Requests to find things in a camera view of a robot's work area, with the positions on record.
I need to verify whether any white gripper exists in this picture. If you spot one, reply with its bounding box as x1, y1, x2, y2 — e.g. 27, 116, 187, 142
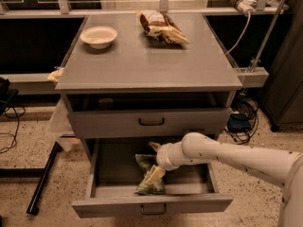
144, 142, 187, 185

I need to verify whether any green jalapeno chip bag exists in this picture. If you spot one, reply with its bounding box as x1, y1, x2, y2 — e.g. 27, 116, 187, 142
134, 154, 165, 195

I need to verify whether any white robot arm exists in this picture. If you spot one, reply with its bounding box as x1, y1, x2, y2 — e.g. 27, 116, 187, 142
143, 132, 303, 227

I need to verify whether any grey open middle drawer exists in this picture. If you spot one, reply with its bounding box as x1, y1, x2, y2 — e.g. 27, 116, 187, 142
72, 138, 233, 218

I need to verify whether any grey drawer cabinet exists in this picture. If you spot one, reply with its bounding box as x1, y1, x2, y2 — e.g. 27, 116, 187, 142
56, 13, 241, 155

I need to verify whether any grey top drawer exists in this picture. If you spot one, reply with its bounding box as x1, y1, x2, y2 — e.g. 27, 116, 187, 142
66, 92, 231, 138

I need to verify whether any brown chip bag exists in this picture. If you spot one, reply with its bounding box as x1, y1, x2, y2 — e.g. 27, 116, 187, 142
136, 9, 188, 44

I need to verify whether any black metal stand leg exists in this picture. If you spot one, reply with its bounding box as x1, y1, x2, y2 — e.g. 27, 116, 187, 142
0, 142, 62, 216

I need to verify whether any white paper bowl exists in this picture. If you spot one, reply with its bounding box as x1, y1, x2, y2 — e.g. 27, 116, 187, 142
80, 26, 117, 49

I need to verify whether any white power strip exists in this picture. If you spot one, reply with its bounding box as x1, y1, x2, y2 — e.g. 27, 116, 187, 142
228, 0, 256, 16

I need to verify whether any black cable bundle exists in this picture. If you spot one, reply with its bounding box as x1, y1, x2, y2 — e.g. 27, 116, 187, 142
215, 96, 259, 147

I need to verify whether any grey metal rail frame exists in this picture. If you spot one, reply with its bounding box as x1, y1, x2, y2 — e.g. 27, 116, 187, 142
0, 0, 294, 96

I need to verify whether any black floor cable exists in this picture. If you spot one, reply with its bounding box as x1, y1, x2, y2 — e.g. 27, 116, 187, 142
0, 104, 27, 155

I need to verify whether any white power cable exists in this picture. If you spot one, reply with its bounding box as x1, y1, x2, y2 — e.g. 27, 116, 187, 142
224, 10, 252, 56

